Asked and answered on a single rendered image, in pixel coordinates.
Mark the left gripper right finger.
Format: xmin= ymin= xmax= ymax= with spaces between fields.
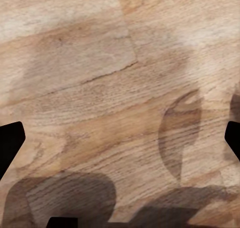
xmin=224 ymin=121 xmax=240 ymax=160

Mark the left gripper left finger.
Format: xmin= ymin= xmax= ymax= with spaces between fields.
xmin=0 ymin=121 xmax=26 ymax=180

